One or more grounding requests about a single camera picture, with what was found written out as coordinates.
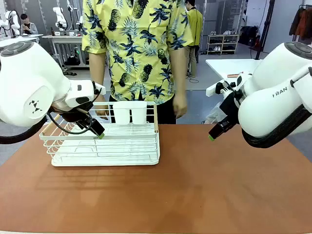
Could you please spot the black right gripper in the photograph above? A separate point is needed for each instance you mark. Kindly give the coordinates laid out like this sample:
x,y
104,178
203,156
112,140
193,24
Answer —
x,y
230,109

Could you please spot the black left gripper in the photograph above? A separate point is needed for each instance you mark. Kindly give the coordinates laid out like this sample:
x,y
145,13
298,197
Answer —
x,y
70,115

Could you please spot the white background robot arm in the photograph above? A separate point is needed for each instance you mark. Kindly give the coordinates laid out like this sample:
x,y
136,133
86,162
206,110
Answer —
x,y
79,23
13,22
59,18

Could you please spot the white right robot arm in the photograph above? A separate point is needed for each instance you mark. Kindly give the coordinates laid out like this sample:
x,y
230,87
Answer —
x,y
268,104

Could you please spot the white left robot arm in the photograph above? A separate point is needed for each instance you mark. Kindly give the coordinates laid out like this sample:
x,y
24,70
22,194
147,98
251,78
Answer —
x,y
24,73

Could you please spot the person's right forearm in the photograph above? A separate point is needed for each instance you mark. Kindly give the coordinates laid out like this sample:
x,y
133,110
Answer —
x,y
97,78

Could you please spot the person's left forearm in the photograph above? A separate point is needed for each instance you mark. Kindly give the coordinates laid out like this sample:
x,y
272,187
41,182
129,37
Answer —
x,y
179,73

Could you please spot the person's right hand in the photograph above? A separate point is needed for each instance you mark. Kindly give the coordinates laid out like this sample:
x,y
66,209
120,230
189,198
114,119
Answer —
x,y
102,112

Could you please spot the person's left hand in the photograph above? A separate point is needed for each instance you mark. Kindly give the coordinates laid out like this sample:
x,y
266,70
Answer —
x,y
180,106

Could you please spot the clear plastic bag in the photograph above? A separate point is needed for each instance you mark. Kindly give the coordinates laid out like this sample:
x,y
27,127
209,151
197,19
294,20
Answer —
x,y
214,114

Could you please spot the white plastic cutlery holder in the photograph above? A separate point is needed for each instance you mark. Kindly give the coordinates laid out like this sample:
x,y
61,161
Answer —
x,y
122,112

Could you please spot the white drain tray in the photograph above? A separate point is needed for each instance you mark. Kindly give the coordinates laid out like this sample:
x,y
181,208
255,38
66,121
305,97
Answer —
x,y
104,162

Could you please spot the black trousers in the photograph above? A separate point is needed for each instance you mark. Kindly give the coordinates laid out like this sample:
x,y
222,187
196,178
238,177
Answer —
x,y
165,114

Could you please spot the large white side table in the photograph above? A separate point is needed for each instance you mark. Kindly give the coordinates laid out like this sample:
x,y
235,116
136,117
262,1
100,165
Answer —
x,y
231,65

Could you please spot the black duffel bag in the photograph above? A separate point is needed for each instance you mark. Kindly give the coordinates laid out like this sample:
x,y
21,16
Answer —
x,y
72,61

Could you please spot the wooden shoe shelf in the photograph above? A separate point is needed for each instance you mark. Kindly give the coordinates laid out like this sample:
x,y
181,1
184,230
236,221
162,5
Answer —
x,y
223,44

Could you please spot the person in yellow shirt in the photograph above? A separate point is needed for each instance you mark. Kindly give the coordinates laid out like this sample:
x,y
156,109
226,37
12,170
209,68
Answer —
x,y
136,48

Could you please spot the white background workbench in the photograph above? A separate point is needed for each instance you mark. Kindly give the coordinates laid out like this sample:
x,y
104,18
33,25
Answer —
x,y
65,37

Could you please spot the black bags pile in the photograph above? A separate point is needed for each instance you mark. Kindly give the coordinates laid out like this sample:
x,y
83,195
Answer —
x,y
249,35

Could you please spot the person in yellow-green jacket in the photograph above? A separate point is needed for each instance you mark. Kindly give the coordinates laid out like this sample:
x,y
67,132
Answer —
x,y
196,26

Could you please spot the white background desk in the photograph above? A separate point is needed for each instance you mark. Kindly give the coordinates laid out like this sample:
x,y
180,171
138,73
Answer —
x,y
24,37

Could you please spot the black stand pole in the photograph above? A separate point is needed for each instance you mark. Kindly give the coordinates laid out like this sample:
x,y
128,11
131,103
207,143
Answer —
x,y
267,24

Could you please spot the seated person in black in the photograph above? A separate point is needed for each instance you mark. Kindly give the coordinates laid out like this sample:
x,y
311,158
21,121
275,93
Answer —
x,y
28,26

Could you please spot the hanging jackets on rack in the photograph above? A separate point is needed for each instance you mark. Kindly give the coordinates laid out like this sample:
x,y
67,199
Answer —
x,y
303,22

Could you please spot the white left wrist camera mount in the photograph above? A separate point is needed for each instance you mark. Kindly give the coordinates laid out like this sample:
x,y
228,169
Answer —
x,y
100,88

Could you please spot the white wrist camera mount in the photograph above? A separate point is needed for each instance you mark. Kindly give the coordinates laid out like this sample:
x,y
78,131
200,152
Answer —
x,y
100,88
210,89

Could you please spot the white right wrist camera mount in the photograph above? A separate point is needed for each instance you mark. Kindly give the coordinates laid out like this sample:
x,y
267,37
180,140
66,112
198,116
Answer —
x,y
210,89

